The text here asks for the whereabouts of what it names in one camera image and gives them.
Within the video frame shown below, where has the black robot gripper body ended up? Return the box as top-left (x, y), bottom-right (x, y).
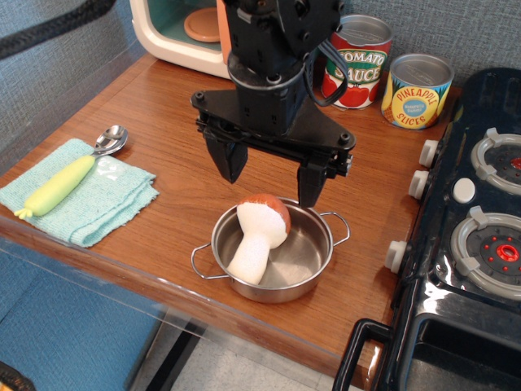
top-left (190, 55), bottom-right (356, 178)

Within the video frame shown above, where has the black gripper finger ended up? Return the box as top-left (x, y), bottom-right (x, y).
top-left (204, 131), bottom-right (248, 183)
top-left (297, 161), bottom-right (326, 208)

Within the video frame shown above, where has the spoon with yellow-green handle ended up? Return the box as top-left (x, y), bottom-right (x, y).
top-left (14, 125), bottom-right (129, 220)

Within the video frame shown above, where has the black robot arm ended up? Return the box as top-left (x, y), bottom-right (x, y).
top-left (191, 1), bottom-right (356, 208)

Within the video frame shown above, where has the stainless steel pot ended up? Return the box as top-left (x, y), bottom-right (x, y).
top-left (190, 198), bottom-right (351, 304)

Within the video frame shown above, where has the toy mushroom brown cap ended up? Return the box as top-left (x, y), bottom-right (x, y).
top-left (227, 194), bottom-right (291, 285)

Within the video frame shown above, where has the toy microwave teal and cream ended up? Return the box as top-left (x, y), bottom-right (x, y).
top-left (130, 1), bottom-right (228, 78)

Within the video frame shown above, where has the tomato sauce can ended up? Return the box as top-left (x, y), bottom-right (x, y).
top-left (322, 14), bottom-right (393, 109)

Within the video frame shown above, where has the light blue folded cloth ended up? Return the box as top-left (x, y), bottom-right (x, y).
top-left (1, 138), bottom-right (159, 248)

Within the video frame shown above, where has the pineapple slices can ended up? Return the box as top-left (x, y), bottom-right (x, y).
top-left (381, 53), bottom-right (454, 130)

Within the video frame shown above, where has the black toy stove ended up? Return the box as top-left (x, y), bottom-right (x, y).
top-left (334, 68), bottom-right (520, 390)

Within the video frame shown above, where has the black braided cable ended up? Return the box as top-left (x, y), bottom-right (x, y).
top-left (0, 0), bottom-right (117, 61)

